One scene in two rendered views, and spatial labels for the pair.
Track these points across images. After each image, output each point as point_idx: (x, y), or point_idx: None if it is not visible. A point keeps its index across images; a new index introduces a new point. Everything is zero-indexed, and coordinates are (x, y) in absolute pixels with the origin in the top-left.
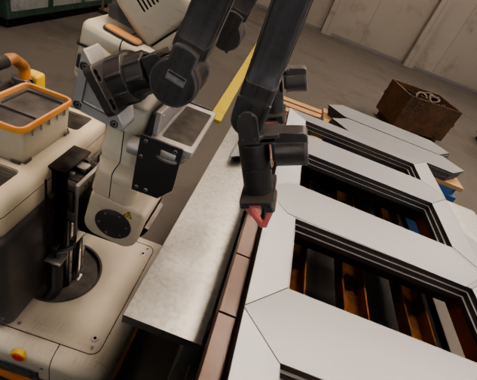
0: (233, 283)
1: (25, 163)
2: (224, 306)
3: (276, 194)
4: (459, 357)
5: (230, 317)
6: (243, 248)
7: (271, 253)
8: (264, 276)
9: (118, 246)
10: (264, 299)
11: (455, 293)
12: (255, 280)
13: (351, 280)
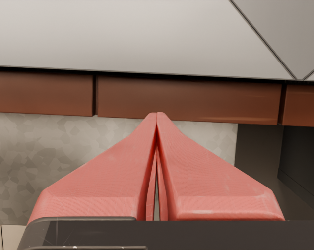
0: (195, 105)
1: None
2: (264, 114)
3: (110, 234)
4: None
5: (288, 97)
6: (70, 101)
7: (83, 22)
8: (183, 38)
9: (20, 227)
10: (263, 30)
11: None
12: (210, 63)
13: None
